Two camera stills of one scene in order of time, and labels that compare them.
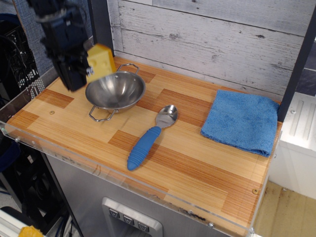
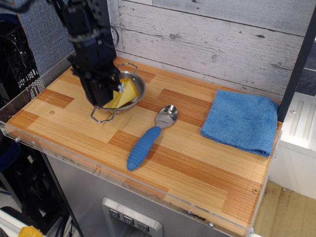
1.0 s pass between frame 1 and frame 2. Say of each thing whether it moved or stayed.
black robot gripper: moved
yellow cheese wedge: moved
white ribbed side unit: stayed
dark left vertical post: stayed
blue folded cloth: stayed
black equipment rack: stayed
